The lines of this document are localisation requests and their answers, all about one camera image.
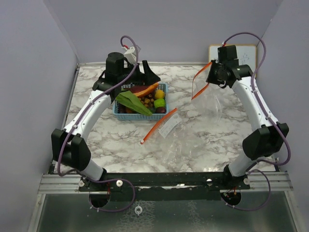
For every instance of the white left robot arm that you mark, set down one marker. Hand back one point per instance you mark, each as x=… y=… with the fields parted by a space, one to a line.
x=69 y=144

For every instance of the red and orange meat slab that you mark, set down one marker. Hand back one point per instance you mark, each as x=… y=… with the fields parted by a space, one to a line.
x=141 y=91

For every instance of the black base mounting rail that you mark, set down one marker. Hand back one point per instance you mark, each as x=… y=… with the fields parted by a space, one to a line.
x=123 y=187

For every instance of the green wrinkled ball fruit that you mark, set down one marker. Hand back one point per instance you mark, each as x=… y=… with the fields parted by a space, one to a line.
x=159 y=103

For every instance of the dark purple date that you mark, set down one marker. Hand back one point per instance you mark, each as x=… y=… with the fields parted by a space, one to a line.
x=121 y=109

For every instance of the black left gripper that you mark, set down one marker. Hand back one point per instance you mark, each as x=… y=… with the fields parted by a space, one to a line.
x=148 y=77

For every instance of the green leafy vegetable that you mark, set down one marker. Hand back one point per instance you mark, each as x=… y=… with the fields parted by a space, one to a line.
x=129 y=100

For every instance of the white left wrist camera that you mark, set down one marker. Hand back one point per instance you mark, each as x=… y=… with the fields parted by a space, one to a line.
x=130 y=54

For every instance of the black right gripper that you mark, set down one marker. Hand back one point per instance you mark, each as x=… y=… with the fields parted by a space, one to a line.
x=209 y=78

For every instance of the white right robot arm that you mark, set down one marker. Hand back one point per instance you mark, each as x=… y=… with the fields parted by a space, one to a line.
x=268 y=133

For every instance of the small whiteboard wooden frame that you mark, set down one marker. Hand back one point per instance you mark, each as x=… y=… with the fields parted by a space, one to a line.
x=247 y=59

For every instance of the clear zip bag orange zipper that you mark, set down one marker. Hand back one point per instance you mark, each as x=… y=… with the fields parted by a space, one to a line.
x=205 y=97

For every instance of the aluminium extrusion frame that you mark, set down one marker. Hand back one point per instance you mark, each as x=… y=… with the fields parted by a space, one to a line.
x=279 y=181

